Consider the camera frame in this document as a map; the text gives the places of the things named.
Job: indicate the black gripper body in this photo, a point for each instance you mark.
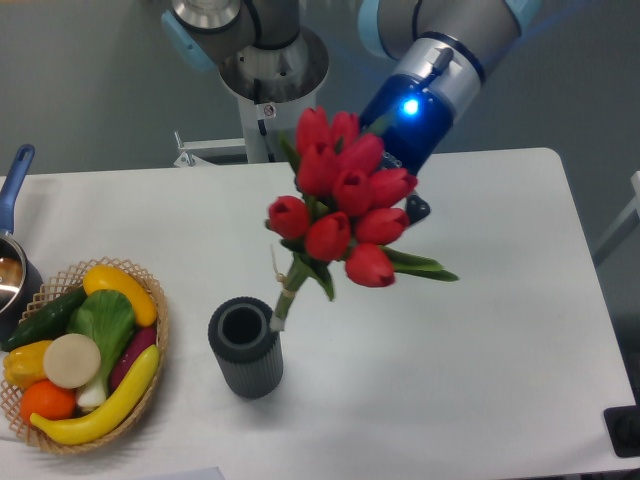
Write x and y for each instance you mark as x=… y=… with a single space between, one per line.
x=416 y=208

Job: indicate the red tulip bouquet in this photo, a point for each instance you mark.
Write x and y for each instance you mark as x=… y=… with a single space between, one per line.
x=346 y=211

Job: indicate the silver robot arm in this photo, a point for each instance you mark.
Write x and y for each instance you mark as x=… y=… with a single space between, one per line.
x=444 y=52

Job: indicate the dark grey ribbed vase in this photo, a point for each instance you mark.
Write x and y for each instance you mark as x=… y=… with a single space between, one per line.
x=247 y=350

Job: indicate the black box at table edge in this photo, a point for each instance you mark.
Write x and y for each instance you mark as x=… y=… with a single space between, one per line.
x=623 y=428

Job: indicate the purple sweet potato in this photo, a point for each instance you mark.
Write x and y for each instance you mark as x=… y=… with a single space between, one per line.
x=139 y=342

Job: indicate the green bok choy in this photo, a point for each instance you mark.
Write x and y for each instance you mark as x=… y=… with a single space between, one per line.
x=107 y=318

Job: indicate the yellow banana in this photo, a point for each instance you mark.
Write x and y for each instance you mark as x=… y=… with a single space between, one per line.
x=107 y=417

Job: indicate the woven wicker basket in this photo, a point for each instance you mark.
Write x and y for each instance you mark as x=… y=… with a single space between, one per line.
x=66 y=281

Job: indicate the beige round disc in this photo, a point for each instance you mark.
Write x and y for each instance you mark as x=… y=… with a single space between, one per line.
x=71 y=361

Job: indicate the green cucumber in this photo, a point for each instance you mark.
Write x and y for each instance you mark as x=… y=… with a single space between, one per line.
x=48 y=322

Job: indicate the orange fruit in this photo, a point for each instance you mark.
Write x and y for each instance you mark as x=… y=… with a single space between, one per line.
x=47 y=400

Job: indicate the yellow bell pepper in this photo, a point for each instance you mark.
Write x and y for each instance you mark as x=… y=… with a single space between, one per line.
x=24 y=366

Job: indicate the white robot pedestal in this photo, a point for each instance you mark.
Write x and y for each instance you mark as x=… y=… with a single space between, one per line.
x=263 y=124

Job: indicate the white frame at right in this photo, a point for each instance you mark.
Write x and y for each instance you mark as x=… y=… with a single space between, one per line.
x=626 y=221

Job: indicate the blue handled saucepan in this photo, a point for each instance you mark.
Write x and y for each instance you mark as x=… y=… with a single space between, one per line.
x=20 y=280

